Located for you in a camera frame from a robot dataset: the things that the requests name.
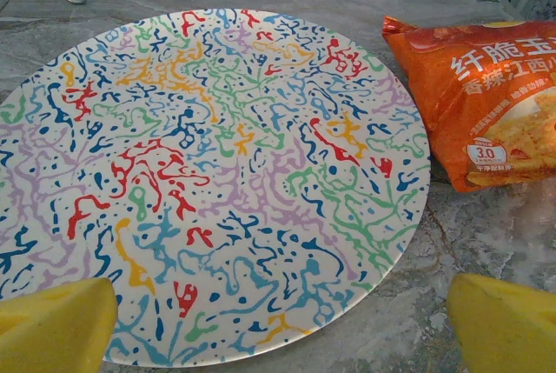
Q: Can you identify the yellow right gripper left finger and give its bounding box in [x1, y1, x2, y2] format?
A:
[0, 276, 119, 373]

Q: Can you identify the colourful squiggle pattern plate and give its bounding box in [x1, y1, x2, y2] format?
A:
[0, 8, 432, 369]

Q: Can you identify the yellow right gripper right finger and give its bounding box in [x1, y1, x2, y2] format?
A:
[447, 272, 556, 373]

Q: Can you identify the orange corn chips bag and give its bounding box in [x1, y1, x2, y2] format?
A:
[381, 16, 556, 194]

